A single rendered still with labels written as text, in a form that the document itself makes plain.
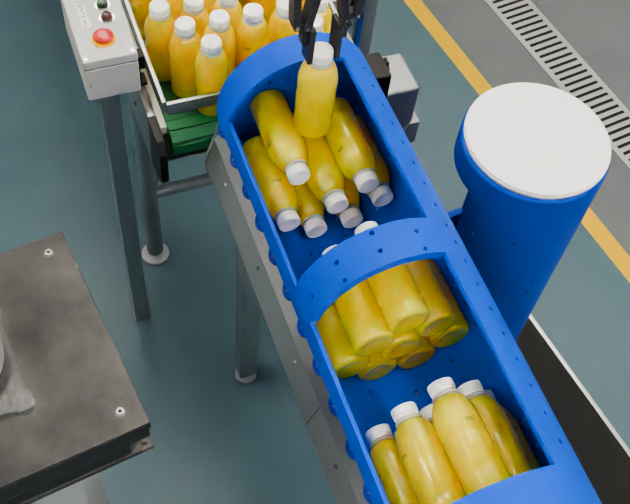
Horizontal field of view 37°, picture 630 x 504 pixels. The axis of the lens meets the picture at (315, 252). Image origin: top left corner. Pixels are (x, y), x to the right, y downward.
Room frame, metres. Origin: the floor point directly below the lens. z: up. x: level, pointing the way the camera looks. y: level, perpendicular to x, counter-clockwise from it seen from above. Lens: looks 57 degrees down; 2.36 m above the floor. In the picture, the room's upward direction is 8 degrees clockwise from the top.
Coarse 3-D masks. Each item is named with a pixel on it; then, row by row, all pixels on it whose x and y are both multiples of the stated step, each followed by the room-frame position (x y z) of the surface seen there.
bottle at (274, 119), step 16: (256, 96) 1.12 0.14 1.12; (272, 96) 1.12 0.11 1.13; (256, 112) 1.09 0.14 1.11; (272, 112) 1.08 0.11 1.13; (288, 112) 1.09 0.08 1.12; (272, 128) 1.05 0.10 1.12; (288, 128) 1.05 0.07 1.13; (272, 144) 1.02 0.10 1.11; (288, 144) 1.02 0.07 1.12; (304, 144) 1.03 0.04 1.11; (272, 160) 1.01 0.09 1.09; (288, 160) 1.00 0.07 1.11; (304, 160) 1.00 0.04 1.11
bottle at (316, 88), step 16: (304, 64) 1.07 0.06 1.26; (304, 80) 1.06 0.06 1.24; (320, 80) 1.05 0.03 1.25; (336, 80) 1.07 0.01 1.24; (304, 96) 1.05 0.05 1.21; (320, 96) 1.05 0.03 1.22; (304, 112) 1.05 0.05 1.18; (320, 112) 1.05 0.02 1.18; (304, 128) 1.05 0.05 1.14; (320, 128) 1.05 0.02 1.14
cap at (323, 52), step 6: (318, 42) 1.09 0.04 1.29; (324, 42) 1.10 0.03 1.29; (318, 48) 1.08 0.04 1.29; (324, 48) 1.08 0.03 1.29; (330, 48) 1.08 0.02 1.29; (318, 54) 1.07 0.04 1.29; (324, 54) 1.07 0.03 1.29; (330, 54) 1.07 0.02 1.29; (318, 60) 1.06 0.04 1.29; (324, 60) 1.06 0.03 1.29; (330, 60) 1.07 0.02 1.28
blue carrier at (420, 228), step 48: (288, 48) 1.13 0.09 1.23; (240, 96) 1.07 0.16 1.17; (288, 96) 1.16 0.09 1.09; (336, 96) 1.20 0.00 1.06; (384, 96) 1.11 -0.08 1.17; (240, 144) 1.01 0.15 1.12; (384, 144) 1.11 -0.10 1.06; (432, 192) 0.91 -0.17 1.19; (288, 240) 0.92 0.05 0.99; (336, 240) 0.95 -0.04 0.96; (384, 240) 0.78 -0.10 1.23; (432, 240) 0.80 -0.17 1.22; (288, 288) 0.76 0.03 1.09; (336, 288) 0.71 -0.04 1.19; (480, 288) 0.75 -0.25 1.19; (480, 336) 0.75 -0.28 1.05; (336, 384) 0.60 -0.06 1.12; (384, 384) 0.69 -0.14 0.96; (528, 384) 0.60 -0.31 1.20; (528, 432) 0.60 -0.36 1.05; (528, 480) 0.45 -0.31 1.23; (576, 480) 0.47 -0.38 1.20
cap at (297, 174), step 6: (288, 168) 0.98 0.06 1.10; (294, 168) 0.98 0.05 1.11; (300, 168) 0.98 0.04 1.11; (306, 168) 0.99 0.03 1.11; (288, 174) 0.97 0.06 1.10; (294, 174) 0.97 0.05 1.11; (300, 174) 0.98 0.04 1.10; (306, 174) 0.98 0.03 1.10; (294, 180) 0.97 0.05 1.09; (300, 180) 0.98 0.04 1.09; (306, 180) 0.98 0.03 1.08
